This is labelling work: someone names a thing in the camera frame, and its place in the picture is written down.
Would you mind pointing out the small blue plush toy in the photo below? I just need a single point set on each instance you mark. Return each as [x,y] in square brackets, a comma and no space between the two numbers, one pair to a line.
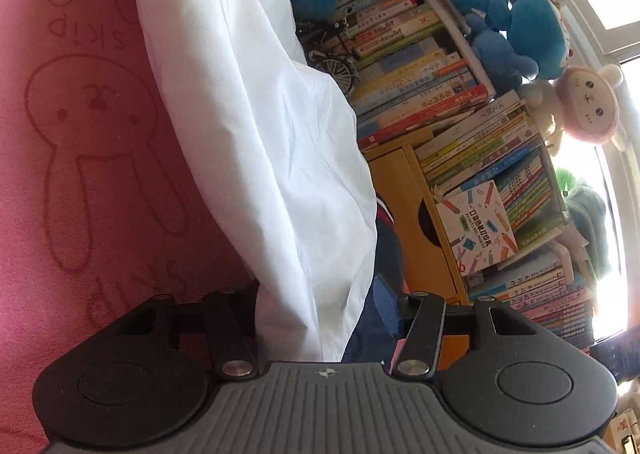
[495,53]

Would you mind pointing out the row of books on organiser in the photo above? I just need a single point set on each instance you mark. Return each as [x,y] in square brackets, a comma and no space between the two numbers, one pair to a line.
[490,158]

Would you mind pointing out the teal folded cloth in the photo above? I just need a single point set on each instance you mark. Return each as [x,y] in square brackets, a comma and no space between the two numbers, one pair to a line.
[590,229]

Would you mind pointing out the navy and white jacket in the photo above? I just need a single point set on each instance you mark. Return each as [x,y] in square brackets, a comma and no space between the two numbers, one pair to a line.
[250,133]

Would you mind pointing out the white pencil-print box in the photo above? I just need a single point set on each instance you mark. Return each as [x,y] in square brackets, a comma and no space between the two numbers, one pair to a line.
[475,229]

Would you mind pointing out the wooden desk organiser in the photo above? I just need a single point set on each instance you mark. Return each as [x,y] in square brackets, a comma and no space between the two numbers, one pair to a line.
[410,214]

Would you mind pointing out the row of colourful children's books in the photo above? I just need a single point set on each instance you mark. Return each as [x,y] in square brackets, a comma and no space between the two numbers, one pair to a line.
[415,58]

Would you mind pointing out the pink printed blanket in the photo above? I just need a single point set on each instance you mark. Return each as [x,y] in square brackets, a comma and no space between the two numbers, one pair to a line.
[90,133]

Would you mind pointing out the green toy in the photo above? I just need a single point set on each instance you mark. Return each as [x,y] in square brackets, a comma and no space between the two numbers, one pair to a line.
[565,178]

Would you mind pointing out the pink rabbit plush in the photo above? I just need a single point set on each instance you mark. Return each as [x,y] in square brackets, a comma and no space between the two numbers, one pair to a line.
[585,103]

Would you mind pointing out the row of pink-spined books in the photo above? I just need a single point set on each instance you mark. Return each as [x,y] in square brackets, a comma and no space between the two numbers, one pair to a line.
[550,299]

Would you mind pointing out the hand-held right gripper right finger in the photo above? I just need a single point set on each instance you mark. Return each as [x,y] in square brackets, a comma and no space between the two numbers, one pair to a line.
[387,306]

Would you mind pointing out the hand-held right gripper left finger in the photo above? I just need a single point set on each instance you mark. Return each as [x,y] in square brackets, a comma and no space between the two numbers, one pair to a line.
[235,334]

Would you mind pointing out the model bicycle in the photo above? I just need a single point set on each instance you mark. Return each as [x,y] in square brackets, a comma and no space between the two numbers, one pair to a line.
[335,58]

